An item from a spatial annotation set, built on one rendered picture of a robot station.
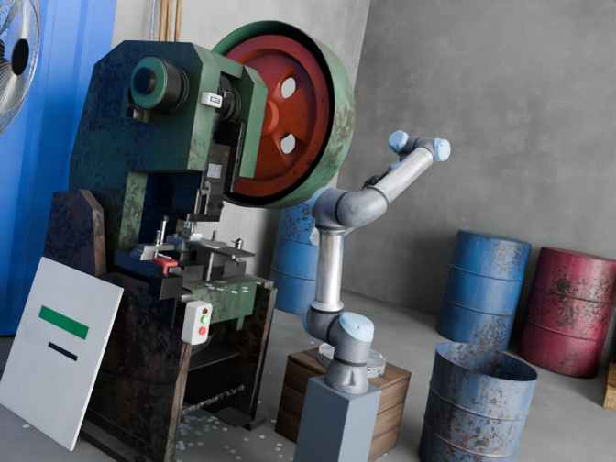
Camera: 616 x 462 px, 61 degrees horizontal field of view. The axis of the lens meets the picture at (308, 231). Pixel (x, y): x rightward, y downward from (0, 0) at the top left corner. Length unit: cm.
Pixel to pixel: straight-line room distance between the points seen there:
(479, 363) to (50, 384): 182
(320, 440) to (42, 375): 111
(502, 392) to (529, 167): 300
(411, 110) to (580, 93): 146
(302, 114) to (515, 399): 145
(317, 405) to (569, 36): 405
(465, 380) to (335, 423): 66
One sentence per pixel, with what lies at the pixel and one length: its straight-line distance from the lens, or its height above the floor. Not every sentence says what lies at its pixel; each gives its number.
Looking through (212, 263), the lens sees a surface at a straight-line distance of 204.
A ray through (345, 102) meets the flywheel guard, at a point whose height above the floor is 144.
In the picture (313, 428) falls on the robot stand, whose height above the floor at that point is 30.
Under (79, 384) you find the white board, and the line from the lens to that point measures 216.
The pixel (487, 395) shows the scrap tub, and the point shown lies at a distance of 223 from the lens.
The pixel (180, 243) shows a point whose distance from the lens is 209.
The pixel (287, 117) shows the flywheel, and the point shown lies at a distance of 236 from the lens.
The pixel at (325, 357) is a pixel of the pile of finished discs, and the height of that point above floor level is 38.
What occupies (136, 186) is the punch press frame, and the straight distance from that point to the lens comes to 217.
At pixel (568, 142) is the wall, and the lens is 493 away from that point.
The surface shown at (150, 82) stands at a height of 132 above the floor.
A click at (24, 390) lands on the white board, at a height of 9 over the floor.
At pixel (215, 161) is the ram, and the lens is 209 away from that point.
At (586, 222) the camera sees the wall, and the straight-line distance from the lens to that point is 487.
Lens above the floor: 113
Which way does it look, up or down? 6 degrees down
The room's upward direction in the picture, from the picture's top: 10 degrees clockwise
